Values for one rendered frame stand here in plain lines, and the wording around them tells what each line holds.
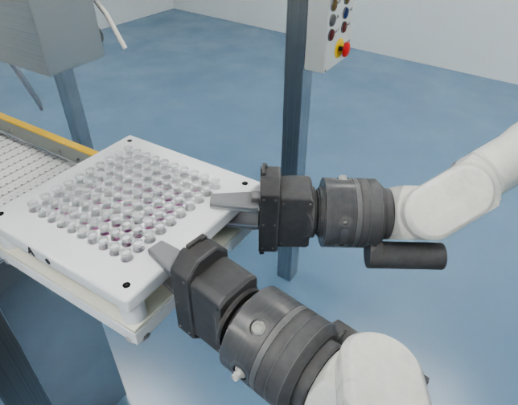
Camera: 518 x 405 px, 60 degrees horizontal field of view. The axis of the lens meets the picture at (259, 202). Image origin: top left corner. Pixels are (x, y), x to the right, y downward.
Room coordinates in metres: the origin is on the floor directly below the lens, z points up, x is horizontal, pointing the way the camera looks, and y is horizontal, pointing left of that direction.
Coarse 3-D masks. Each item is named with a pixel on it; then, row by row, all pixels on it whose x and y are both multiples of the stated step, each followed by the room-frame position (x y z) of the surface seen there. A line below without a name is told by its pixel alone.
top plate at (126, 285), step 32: (96, 160) 0.54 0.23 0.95; (160, 160) 0.54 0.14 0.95; (192, 160) 0.54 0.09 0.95; (32, 192) 0.46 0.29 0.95; (224, 192) 0.46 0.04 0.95; (0, 224) 0.40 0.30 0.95; (32, 224) 0.40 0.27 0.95; (192, 224) 0.40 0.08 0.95; (224, 224) 0.42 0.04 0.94; (64, 256) 0.34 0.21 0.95; (96, 256) 0.34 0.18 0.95; (96, 288) 0.30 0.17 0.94; (128, 288) 0.30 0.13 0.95
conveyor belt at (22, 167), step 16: (0, 144) 0.79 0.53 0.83; (16, 144) 0.79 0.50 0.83; (0, 160) 0.73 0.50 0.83; (16, 160) 0.73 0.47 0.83; (32, 160) 0.73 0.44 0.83; (48, 160) 0.73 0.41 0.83; (64, 160) 0.73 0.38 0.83; (0, 176) 0.68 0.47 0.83; (16, 176) 0.68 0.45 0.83; (32, 176) 0.68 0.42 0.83; (48, 176) 0.68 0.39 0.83; (0, 192) 0.63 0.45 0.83; (16, 192) 0.63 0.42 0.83
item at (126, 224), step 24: (120, 168) 0.51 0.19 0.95; (144, 168) 0.51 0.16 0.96; (96, 192) 0.45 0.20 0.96; (120, 192) 0.45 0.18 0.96; (144, 192) 0.46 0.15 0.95; (168, 192) 0.46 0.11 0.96; (192, 192) 0.45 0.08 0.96; (72, 216) 0.41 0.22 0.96; (96, 216) 0.41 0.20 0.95; (120, 216) 0.40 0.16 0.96
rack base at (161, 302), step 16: (224, 240) 0.42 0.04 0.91; (240, 240) 0.44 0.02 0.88; (0, 256) 0.41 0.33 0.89; (16, 256) 0.39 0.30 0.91; (32, 256) 0.39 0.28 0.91; (32, 272) 0.37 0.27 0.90; (48, 272) 0.36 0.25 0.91; (64, 288) 0.34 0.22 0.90; (80, 288) 0.34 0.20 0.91; (160, 288) 0.34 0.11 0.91; (80, 304) 0.33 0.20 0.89; (96, 304) 0.32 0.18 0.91; (112, 304) 0.32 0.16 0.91; (160, 304) 0.32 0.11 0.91; (112, 320) 0.30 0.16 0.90; (144, 320) 0.30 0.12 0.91; (160, 320) 0.31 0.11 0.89; (128, 336) 0.29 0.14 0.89
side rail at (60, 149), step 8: (0, 120) 0.83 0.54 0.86; (0, 128) 0.84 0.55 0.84; (8, 128) 0.82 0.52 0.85; (16, 128) 0.81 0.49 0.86; (16, 136) 0.81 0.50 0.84; (24, 136) 0.80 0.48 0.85; (32, 136) 0.78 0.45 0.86; (40, 136) 0.76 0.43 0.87; (40, 144) 0.77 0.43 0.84; (48, 144) 0.75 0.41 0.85; (56, 144) 0.74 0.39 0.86; (56, 152) 0.74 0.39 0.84; (64, 152) 0.73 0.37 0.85; (72, 152) 0.72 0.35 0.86; (80, 152) 0.70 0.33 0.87; (72, 160) 0.72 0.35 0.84; (80, 160) 0.71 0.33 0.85
